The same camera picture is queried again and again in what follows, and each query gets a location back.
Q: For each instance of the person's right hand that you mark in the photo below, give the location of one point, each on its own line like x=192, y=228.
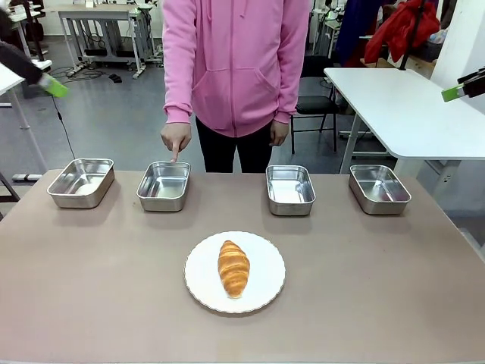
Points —
x=175, y=136

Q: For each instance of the golden brown croissant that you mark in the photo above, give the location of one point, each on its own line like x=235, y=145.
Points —
x=234, y=268

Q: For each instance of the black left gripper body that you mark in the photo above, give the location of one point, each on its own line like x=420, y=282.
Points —
x=19, y=62

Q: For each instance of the person's right forearm pink sleeve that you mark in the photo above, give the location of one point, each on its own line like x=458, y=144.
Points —
x=177, y=76

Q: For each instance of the pink hoodie torso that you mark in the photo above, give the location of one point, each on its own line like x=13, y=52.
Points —
x=236, y=64

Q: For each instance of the small white side table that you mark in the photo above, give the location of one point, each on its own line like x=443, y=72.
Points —
x=15, y=113

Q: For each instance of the small black floor object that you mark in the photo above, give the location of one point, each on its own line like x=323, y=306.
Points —
x=114, y=78

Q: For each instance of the black folding chair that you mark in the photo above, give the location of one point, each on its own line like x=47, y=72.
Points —
x=316, y=104

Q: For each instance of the person's left hand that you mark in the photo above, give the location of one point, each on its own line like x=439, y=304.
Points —
x=279, y=133

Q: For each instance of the black trousers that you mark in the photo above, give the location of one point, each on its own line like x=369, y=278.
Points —
x=235, y=151

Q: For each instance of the person's left forearm pink sleeve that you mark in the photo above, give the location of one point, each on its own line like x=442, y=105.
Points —
x=293, y=76

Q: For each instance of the large white desk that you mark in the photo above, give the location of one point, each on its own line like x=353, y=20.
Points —
x=409, y=110

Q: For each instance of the dark blue hanging garment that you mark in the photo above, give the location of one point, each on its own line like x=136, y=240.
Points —
x=354, y=30

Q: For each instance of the rectangular stainless steel container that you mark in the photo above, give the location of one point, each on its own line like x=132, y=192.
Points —
x=81, y=187
x=290, y=191
x=379, y=189
x=164, y=187

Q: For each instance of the black tripod pole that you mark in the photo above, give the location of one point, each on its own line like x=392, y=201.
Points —
x=412, y=34

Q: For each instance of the white scalloped round plate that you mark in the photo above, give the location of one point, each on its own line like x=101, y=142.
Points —
x=265, y=277

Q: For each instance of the white power strip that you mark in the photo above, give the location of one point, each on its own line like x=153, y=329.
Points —
x=76, y=69

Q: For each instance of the grey metal workbench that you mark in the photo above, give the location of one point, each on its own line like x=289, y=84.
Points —
x=102, y=26

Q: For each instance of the red jacket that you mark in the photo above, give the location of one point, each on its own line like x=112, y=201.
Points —
x=401, y=30

